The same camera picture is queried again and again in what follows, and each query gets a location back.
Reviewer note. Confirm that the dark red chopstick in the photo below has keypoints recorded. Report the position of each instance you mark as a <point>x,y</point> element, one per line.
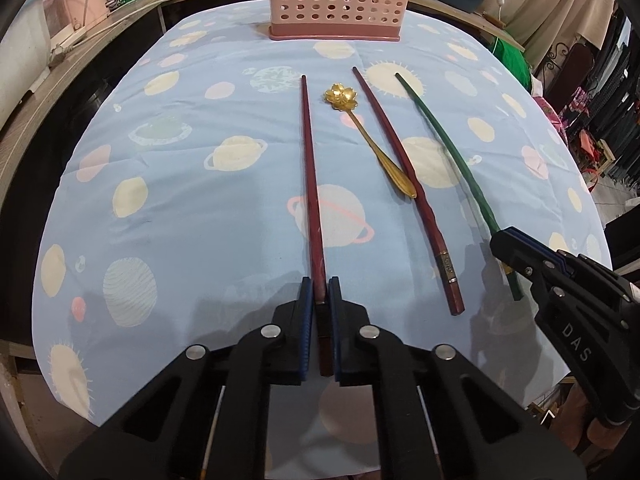
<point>310,185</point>
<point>430,225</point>

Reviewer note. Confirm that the pink perforated utensil basket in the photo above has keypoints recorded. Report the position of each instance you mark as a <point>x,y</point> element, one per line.
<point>340,0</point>

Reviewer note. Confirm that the blue planet print tablecloth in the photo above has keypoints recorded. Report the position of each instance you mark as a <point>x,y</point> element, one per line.
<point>200,210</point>

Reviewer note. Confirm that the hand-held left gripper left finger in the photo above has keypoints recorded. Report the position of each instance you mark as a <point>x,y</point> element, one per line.
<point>304,330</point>

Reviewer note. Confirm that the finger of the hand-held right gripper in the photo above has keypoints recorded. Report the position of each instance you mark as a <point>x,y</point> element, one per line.
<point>515,252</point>
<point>562,257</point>

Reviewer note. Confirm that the pink floral cloth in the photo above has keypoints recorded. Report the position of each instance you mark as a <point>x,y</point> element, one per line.
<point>550,115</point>

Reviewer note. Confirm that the dark ornate chair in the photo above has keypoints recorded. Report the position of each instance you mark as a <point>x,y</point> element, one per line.
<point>575,80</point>

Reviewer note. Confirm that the hanging dark clothes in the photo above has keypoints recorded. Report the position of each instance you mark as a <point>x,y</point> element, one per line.
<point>620,100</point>

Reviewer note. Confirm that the beige curtain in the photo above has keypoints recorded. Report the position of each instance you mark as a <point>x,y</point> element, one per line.
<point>545,5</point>

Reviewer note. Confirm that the white plastic tub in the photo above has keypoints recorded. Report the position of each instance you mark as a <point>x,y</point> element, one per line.
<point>22,50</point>

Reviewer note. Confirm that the gold flower spoon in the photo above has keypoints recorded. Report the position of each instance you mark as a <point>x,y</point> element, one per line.
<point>341,96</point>

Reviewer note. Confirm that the pink appliance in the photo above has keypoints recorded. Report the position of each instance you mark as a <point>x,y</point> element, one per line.
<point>75,0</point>

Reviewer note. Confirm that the green cloth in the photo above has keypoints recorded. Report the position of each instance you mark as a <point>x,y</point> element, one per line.
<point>512,60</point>

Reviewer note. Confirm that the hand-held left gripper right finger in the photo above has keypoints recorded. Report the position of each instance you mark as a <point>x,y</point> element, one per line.
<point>335,330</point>

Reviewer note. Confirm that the green chopstick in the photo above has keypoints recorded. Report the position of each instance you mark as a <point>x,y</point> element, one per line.
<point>452,147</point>

